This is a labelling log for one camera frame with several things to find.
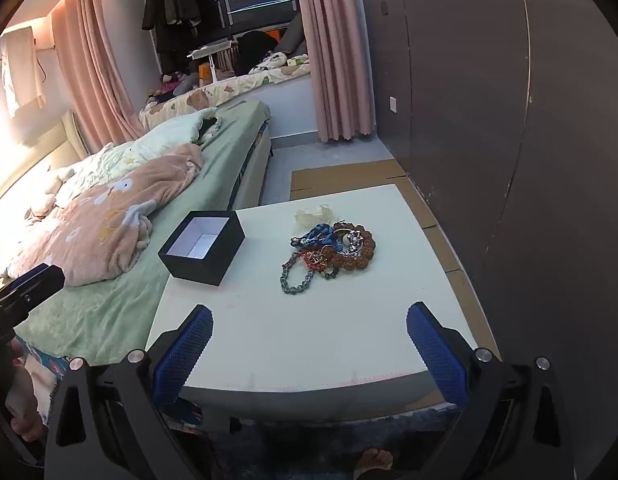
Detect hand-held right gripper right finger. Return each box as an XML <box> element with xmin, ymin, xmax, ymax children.
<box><xmin>405</xmin><ymin>301</ymin><xmax>574</xmax><ymax>480</ymax></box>

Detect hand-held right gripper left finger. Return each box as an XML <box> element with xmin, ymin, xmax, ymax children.
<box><xmin>43</xmin><ymin>304</ymin><xmax>215</xmax><ymax>480</ymax></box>

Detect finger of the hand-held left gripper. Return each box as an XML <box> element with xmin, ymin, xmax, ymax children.
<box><xmin>0</xmin><ymin>262</ymin><xmax>66</xmax><ymax>311</ymax></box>

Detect black jewelry box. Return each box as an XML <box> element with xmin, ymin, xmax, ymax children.
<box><xmin>157</xmin><ymin>210</ymin><xmax>246</xmax><ymax>287</ymax></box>

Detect brown seed bead bracelet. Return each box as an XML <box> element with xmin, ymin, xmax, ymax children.
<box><xmin>321</xmin><ymin>220</ymin><xmax>377</xmax><ymax>271</ymax></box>

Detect silver chain bracelet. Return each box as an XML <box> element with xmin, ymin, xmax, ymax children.
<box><xmin>280</xmin><ymin>251</ymin><xmax>315</xmax><ymax>297</ymax></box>

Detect silver rhinestone bracelet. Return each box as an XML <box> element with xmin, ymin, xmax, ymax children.
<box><xmin>333</xmin><ymin>227</ymin><xmax>366</xmax><ymax>256</ymax></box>

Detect person's left hand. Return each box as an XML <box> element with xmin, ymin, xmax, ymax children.
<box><xmin>0</xmin><ymin>345</ymin><xmax>49</xmax><ymax>443</ymax></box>

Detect peach floral blanket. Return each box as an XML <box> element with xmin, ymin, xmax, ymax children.
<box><xmin>0</xmin><ymin>142</ymin><xmax>205</xmax><ymax>287</ymax></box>

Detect beige headboard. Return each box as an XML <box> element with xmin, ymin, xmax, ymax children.
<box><xmin>0</xmin><ymin>110</ymin><xmax>90</xmax><ymax>211</ymax></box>

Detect clear plastic bag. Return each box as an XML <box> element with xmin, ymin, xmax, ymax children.
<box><xmin>294</xmin><ymin>203</ymin><xmax>342</xmax><ymax>228</ymax></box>

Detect bed with green sheet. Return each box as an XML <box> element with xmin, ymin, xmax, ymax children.
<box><xmin>0</xmin><ymin>100</ymin><xmax>272</xmax><ymax>367</ymax></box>

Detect pale green floral quilt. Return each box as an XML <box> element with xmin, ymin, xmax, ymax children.
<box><xmin>54</xmin><ymin>106</ymin><xmax>220</xmax><ymax>208</ymax></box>

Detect brown cardboard sheet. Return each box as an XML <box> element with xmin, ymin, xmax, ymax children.
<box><xmin>289</xmin><ymin>159</ymin><xmax>477</xmax><ymax>341</ymax></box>

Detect white hanging cloth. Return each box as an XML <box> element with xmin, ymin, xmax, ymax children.
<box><xmin>0</xmin><ymin>27</ymin><xmax>47</xmax><ymax>120</ymax></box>

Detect pink curtain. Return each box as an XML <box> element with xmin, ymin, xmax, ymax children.
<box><xmin>52</xmin><ymin>0</ymin><xmax>145</xmax><ymax>156</ymax></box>
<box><xmin>291</xmin><ymin>0</ymin><xmax>377</xmax><ymax>143</ymax></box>

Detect dark cloth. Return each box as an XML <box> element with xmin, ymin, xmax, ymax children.
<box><xmin>196</xmin><ymin>115</ymin><xmax>220</xmax><ymax>146</ymax></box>

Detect pile of clothes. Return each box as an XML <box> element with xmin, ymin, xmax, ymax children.
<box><xmin>146</xmin><ymin>72</ymin><xmax>200</xmax><ymax>103</ymax></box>

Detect dark brown wardrobe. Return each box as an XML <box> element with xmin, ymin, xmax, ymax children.
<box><xmin>361</xmin><ymin>0</ymin><xmax>618</xmax><ymax>411</ymax></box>

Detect white folding stand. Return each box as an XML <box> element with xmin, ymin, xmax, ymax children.
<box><xmin>189</xmin><ymin>40</ymin><xmax>240</xmax><ymax>83</ymax></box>

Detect black and white plush toy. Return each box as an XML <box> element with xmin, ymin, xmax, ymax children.
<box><xmin>249</xmin><ymin>51</ymin><xmax>290</xmax><ymax>73</ymax></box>

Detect hanging dark clothes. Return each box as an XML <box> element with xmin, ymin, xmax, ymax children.
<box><xmin>142</xmin><ymin>0</ymin><xmax>225</xmax><ymax>53</ymax></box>

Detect black bag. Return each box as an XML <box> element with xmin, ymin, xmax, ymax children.
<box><xmin>234</xmin><ymin>30</ymin><xmax>290</xmax><ymax>76</ymax></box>

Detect grey cushion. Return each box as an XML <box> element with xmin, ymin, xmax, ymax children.
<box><xmin>274</xmin><ymin>12</ymin><xmax>310</xmax><ymax>56</ymax></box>

